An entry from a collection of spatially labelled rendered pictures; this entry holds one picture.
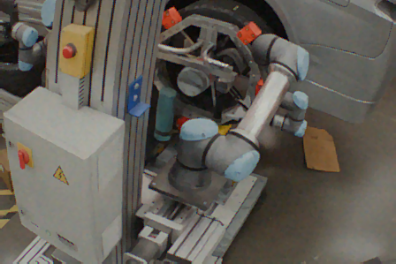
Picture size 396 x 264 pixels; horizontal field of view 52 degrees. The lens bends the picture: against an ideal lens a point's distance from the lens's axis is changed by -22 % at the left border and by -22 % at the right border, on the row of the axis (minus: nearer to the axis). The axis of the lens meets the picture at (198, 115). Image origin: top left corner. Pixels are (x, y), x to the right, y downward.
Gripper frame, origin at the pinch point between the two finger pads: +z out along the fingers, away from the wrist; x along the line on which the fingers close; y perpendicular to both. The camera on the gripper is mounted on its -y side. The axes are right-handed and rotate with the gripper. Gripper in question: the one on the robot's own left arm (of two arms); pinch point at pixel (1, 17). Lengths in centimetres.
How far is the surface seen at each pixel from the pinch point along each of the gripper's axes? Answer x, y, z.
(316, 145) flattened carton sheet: 229, 97, -94
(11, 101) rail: 50, 81, 57
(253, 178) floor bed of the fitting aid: 148, 99, -80
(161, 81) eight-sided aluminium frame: 92, 40, -40
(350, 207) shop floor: 179, 105, -152
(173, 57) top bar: 73, 18, -57
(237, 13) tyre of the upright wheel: 104, -5, -66
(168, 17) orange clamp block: 87, 4, -39
